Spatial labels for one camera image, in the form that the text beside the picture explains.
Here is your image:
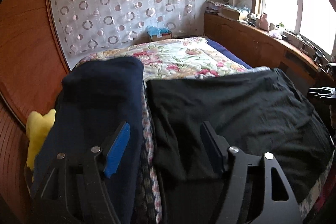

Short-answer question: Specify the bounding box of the black t-shirt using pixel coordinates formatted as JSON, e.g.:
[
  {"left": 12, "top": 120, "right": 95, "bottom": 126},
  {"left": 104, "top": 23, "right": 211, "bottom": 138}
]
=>
[{"left": 146, "top": 68, "right": 335, "bottom": 223}]

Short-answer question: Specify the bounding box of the blue and white floral sheet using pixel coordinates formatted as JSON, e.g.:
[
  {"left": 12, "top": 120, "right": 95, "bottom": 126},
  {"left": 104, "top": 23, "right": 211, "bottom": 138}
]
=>
[{"left": 298, "top": 152, "right": 335, "bottom": 220}]

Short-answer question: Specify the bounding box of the yellow plush toy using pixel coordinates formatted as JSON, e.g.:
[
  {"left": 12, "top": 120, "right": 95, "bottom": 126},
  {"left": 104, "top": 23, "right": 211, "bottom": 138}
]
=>
[{"left": 26, "top": 109, "right": 56, "bottom": 172}]

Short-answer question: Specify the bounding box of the long wooden cabinet desk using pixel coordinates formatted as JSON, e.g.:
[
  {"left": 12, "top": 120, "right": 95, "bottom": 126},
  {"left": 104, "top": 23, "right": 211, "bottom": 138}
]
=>
[{"left": 204, "top": 13, "right": 334, "bottom": 86}]

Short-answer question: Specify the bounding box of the pink bottle on desk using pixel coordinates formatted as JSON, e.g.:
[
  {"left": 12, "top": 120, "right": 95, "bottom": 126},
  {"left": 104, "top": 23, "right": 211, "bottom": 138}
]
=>
[{"left": 259, "top": 13, "right": 270, "bottom": 31}]

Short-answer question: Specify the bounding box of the folded navy garment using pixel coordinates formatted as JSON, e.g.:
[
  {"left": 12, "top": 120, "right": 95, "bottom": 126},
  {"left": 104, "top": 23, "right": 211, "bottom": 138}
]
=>
[{"left": 31, "top": 57, "right": 143, "bottom": 223}]

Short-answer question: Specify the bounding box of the blue blanket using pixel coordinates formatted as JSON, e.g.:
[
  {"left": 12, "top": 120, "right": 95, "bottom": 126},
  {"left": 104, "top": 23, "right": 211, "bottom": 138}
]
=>
[{"left": 206, "top": 38, "right": 252, "bottom": 69}]

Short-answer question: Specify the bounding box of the cardboard box on desk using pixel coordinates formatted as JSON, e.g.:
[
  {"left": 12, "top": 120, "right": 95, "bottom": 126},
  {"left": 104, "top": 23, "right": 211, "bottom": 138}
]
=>
[{"left": 220, "top": 7, "right": 240, "bottom": 20}]

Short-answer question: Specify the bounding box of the floral quilt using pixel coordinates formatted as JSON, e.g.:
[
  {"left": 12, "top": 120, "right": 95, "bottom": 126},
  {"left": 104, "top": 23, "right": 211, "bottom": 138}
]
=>
[{"left": 76, "top": 36, "right": 249, "bottom": 81}]

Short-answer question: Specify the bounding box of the wooden wardrobe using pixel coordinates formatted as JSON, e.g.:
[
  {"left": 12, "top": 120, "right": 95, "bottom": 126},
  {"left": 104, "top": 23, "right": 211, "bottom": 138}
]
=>
[{"left": 1, "top": 0, "right": 68, "bottom": 223}]

